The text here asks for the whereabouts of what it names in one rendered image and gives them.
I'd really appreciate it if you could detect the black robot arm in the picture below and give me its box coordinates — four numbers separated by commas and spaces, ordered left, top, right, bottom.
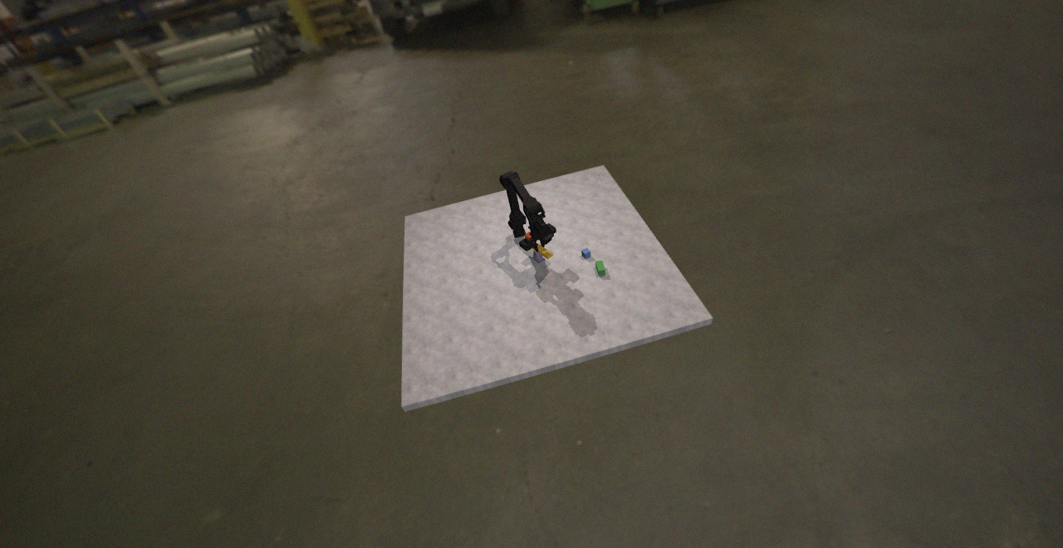
499, 171, 554, 244

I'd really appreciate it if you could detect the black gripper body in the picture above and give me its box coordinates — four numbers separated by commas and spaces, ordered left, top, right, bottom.
519, 224, 556, 251

